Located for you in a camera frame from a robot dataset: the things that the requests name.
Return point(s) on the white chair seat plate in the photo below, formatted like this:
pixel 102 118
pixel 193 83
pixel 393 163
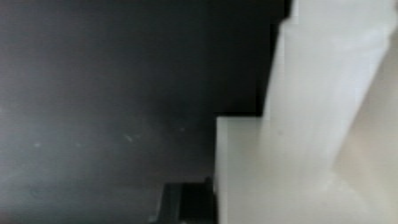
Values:
pixel 308 159

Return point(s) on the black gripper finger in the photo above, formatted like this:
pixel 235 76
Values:
pixel 187 203

